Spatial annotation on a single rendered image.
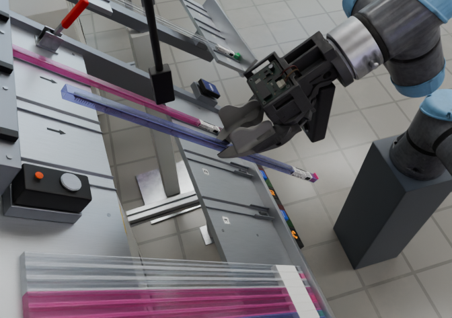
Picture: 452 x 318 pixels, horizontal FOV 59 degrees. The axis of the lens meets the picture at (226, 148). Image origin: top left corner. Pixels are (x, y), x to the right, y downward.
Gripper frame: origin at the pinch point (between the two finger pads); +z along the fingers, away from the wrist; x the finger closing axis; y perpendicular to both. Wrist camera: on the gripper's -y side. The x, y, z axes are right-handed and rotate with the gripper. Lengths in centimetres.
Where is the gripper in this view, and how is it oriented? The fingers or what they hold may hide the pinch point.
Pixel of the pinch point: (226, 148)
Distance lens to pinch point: 60.0
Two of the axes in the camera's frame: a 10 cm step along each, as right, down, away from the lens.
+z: -8.0, 5.5, 2.2
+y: -4.8, -3.9, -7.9
